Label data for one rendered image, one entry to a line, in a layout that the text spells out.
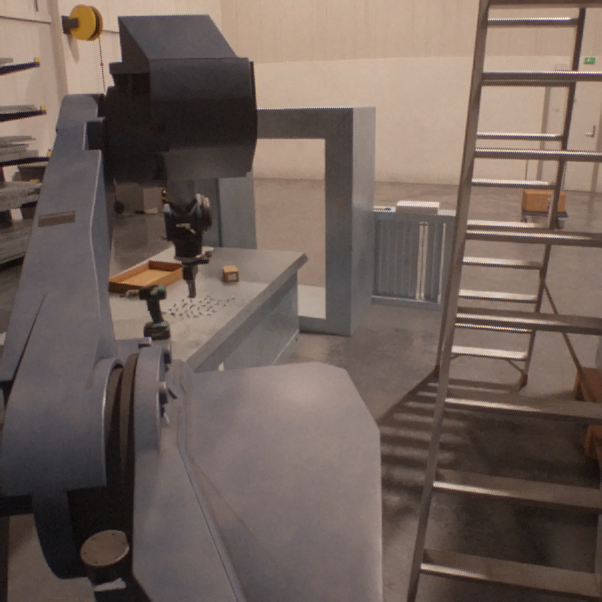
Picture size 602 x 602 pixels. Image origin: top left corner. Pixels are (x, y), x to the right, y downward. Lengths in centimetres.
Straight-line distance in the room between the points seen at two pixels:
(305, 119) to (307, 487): 315
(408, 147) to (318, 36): 290
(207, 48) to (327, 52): 1046
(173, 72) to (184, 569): 101
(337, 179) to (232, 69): 239
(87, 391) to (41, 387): 7
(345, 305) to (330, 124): 123
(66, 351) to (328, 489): 42
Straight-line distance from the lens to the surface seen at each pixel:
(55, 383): 80
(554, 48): 1132
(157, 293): 232
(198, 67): 130
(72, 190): 118
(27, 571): 240
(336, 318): 388
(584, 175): 1140
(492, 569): 166
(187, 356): 221
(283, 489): 67
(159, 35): 144
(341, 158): 360
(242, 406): 80
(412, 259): 443
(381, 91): 1149
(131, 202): 890
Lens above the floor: 160
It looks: 20 degrees down
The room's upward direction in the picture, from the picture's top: 1 degrees counter-clockwise
